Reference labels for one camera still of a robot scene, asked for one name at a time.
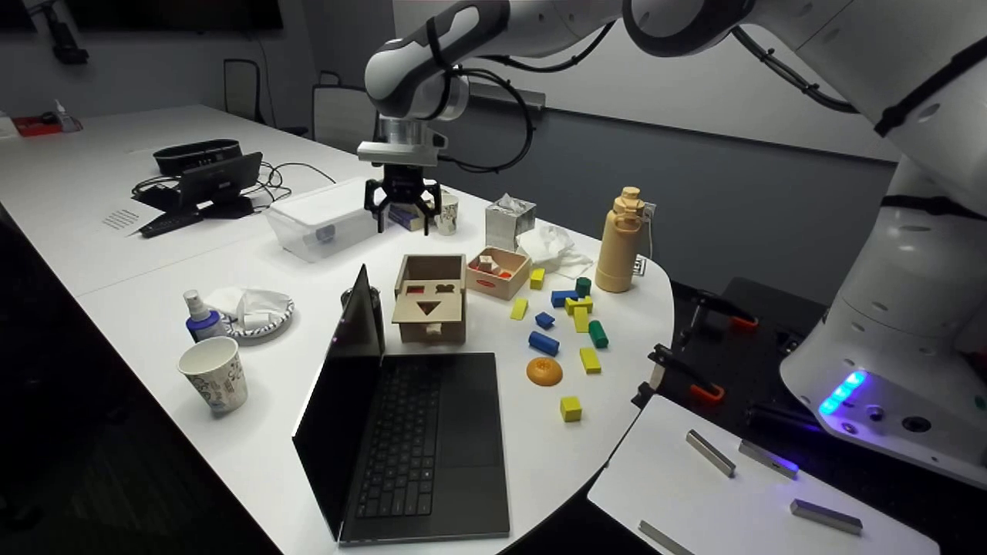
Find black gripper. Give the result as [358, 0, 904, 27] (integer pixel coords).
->
[359, 161, 447, 236]

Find wooden sliding box lid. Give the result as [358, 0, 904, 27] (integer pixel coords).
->
[392, 284, 470, 330]

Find grey marbled tissue box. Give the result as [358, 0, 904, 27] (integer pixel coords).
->
[480, 190, 540, 253]

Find wooden shape sorting box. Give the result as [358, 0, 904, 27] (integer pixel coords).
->
[392, 253, 470, 347]

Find patterned paper cup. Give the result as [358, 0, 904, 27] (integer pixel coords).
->
[176, 334, 251, 420]
[428, 189, 462, 236]

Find clear plastic container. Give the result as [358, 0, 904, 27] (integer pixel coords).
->
[263, 179, 386, 265]

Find grey office chair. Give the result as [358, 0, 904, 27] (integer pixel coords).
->
[218, 55, 266, 122]
[307, 67, 379, 151]

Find small wooden tray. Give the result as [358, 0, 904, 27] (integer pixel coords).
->
[462, 245, 533, 302]

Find crumpled white plastic bag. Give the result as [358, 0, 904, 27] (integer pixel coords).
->
[514, 222, 605, 278]

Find long blue block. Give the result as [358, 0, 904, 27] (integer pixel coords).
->
[524, 326, 564, 361]

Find black oval speaker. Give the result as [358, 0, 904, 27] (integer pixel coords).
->
[151, 135, 242, 179]

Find orange round block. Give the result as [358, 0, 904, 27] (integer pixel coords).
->
[524, 356, 566, 390]

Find tan insulated water bottle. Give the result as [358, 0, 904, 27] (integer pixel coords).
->
[593, 182, 657, 297]

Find red flat item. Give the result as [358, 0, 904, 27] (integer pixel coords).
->
[8, 108, 71, 138]

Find grey metal bar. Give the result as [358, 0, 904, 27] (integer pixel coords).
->
[682, 427, 741, 482]
[736, 437, 800, 485]
[786, 497, 867, 539]
[636, 518, 692, 555]

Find white board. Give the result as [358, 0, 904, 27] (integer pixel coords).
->
[581, 395, 942, 555]

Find tangled desk cables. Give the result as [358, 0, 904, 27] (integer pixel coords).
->
[125, 158, 343, 209]

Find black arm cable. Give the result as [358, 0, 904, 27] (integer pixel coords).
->
[425, 11, 987, 179]

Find black laptop with cables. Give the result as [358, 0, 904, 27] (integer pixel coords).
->
[130, 149, 266, 242]

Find black wall television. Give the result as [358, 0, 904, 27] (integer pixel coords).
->
[65, 0, 285, 33]

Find black orange-handled clamp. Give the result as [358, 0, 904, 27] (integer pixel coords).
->
[676, 287, 763, 337]
[628, 343, 729, 409]

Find black mounted room camera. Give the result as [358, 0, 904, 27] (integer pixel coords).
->
[20, 0, 92, 67]

